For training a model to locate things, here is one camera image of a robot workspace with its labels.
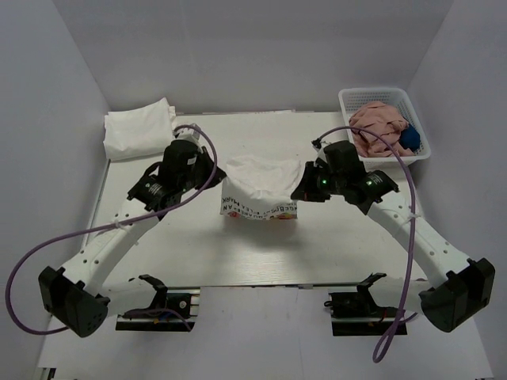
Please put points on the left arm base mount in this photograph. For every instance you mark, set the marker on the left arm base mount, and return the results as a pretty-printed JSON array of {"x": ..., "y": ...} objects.
[{"x": 174, "y": 312}]

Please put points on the pink t shirt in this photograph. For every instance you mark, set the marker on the pink t shirt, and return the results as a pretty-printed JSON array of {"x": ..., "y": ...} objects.
[{"x": 383, "y": 120}]

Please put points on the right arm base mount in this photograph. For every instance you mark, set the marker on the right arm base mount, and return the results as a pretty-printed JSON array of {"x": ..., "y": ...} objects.
[{"x": 352, "y": 316}]

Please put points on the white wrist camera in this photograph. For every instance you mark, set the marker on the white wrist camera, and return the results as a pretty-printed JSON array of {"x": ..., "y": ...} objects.
[
  {"x": 319, "y": 145},
  {"x": 188, "y": 132}
]

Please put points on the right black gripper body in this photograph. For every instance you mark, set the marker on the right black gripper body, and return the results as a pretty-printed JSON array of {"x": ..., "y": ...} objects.
[{"x": 337, "y": 180}]

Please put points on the white plastic basket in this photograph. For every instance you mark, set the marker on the white plastic basket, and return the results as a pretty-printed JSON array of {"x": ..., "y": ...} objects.
[{"x": 352, "y": 99}]

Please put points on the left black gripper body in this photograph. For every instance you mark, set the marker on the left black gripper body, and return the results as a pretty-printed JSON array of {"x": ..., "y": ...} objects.
[{"x": 188, "y": 180}]

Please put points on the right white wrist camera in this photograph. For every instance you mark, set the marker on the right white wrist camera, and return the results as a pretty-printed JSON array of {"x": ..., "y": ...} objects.
[{"x": 319, "y": 145}]

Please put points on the folded white t shirt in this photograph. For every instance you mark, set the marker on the folded white t shirt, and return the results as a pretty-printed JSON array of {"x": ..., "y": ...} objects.
[{"x": 139, "y": 132}]

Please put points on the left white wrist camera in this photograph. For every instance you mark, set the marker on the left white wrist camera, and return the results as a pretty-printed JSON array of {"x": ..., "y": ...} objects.
[{"x": 188, "y": 132}]

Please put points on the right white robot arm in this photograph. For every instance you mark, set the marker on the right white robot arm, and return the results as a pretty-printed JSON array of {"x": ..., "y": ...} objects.
[{"x": 456, "y": 288}]

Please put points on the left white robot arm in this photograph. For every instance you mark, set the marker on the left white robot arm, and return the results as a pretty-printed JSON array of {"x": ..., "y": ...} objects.
[{"x": 76, "y": 293}]

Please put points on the blue t shirt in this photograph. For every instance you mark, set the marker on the blue t shirt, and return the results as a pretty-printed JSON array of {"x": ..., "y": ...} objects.
[{"x": 410, "y": 139}]

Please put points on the white printed t shirt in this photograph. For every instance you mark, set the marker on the white printed t shirt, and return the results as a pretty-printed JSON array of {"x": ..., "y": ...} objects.
[{"x": 260, "y": 189}]

